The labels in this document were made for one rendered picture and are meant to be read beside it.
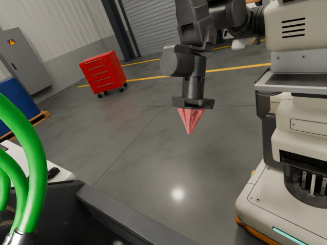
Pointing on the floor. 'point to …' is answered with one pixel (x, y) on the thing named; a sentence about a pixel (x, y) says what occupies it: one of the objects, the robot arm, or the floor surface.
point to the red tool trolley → (103, 73)
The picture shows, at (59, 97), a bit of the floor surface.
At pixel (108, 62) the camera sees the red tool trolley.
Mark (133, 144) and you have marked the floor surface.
